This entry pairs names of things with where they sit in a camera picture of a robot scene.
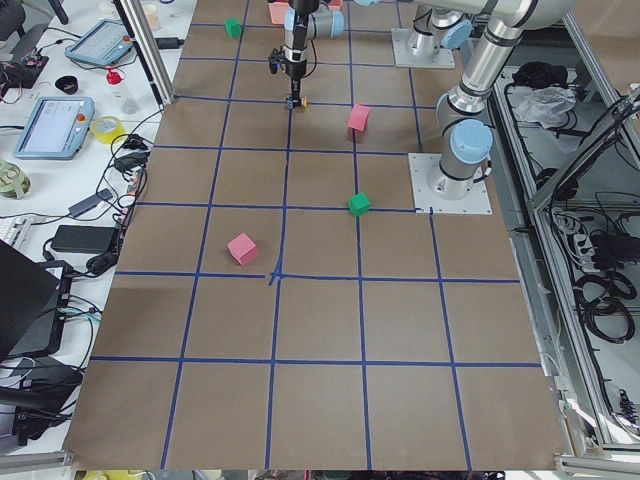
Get black power adapter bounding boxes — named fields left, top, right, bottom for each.
left=51, top=225, right=117, bottom=254

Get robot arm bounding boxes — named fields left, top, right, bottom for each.
left=421, top=1, right=575, bottom=200
left=268, top=1, right=472, bottom=109

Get teach pendant upper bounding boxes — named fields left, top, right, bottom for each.
left=65, top=19, right=133, bottom=67

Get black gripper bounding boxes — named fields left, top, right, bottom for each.
left=282, top=44, right=308, bottom=103

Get green cube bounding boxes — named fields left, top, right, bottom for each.
left=225, top=17, right=242, bottom=38
left=348, top=192, right=371, bottom=218

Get yellow tape roll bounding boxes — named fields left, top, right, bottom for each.
left=90, top=116, right=126, bottom=145

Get pink plastic bin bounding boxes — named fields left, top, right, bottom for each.
left=267, top=0, right=344, bottom=25

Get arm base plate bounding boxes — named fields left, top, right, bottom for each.
left=391, top=28, right=455, bottom=69
left=408, top=153, right=492, bottom=215

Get teach pendant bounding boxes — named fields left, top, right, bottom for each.
left=65, top=19, right=133, bottom=67
left=13, top=97, right=95, bottom=160

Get black laptop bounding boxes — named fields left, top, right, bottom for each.
left=1, top=242, right=72, bottom=360

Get pink cube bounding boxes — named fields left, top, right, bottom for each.
left=347, top=104, right=371, bottom=143
left=227, top=233, right=259, bottom=266

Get teach pendant lower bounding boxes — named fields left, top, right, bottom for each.
left=13, top=97, right=95, bottom=160

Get pink cube near left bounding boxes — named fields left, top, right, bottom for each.
left=227, top=233, right=259, bottom=266

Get pink cube centre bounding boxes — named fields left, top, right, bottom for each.
left=347, top=104, right=371, bottom=143

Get aluminium frame post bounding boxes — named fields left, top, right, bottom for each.
left=112, top=0, right=175, bottom=107

